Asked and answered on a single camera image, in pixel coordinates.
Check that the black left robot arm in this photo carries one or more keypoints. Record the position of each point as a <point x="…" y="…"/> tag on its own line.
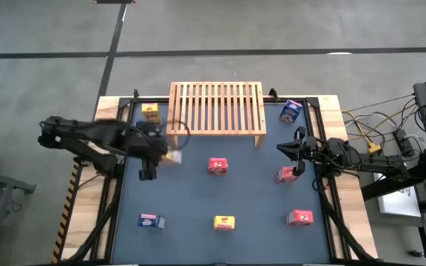
<point x="87" y="134"/>

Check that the black diagonal support beam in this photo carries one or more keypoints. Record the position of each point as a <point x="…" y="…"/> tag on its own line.
<point x="390" y="184"/>

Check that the black metal table frame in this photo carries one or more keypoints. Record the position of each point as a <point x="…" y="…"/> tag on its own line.
<point x="113" y="221"/>

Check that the white sheet with drawing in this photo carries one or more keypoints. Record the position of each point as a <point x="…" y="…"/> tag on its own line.
<point x="398" y="201"/>

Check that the small black floor item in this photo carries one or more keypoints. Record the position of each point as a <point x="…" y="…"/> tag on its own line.
<point x="415" y="254"/>

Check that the wooden slatted shelf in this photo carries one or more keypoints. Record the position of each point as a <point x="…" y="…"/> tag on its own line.
<point x="216" y="132"/>

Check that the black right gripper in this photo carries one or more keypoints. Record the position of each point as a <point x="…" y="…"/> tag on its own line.
<point x="311" y="149"/>

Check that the grey metal desk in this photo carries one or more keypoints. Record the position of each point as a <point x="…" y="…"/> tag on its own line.
<point x="2" y="181"/>

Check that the red Froot Loops cereal box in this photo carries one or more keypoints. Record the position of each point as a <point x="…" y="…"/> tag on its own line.
<point x="217" y="166"/>
<point x="284" y="175"/>
<point x="300" y="217"/>

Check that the blue Frosted Flakes cereal box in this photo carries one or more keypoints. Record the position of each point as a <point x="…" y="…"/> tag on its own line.
<point x="151" y="220"/>
<point x="291" y="111"/>

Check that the yellow Corn Pops cereal box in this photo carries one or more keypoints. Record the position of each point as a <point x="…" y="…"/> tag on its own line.
<point x="224" y="222"/>
<point x="151" y="111"/>
<point x="174" y="158"/>

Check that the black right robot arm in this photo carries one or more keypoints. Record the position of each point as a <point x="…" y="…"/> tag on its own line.
<point x="375" y="162"/>

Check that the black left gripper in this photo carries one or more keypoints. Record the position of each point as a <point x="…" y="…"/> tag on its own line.
<point x="146" y="146"/>

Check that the black power strip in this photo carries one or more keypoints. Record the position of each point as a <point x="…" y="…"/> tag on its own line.
<point x="403" y="142"/>

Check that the yellow black hazard strip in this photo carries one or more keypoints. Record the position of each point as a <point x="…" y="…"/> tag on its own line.
<point x="67" y="214"/>

